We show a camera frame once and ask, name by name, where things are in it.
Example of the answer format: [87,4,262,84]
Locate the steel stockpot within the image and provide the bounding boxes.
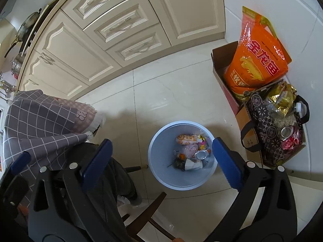
[10,53,23,77]

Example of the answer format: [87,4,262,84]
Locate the orange rice bag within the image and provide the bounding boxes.
[223,6,292,99]

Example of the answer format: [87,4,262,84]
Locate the dark patterned tote bag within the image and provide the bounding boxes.
[246,90,310,167]

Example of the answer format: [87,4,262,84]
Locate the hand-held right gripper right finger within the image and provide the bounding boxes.
[211,137,299,242]

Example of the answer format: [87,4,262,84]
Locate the gold foil bag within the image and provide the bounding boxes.
[267,82,297,117]

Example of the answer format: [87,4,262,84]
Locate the clear pink plastic bag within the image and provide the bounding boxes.
[184,144,200,157]

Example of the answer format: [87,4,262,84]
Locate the steel wok with lid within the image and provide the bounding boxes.
[4,9,42,58]

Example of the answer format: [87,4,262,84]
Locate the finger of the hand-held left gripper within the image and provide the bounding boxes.
[0,151,38,182]

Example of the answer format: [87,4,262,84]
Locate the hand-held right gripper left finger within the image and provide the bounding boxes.
[27,138,119,242]

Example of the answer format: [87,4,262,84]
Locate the cardboard box with red side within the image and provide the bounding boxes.
[211,42,290,117]

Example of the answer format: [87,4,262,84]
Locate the crushed red can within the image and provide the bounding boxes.
[280,125,304,150]

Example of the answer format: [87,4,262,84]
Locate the cream base cabinets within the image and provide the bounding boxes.
[15,0,225,104]

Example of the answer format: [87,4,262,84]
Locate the checkered tablecloth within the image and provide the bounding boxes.
[2,89,105,179]

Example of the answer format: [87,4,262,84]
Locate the dark wooden chair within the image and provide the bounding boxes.
[121,166,176,242]

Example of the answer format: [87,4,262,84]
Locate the orange white snack packet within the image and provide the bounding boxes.
[176,134,197,145]

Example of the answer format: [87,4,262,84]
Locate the light blue waste bin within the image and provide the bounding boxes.
[148,120,218,190]

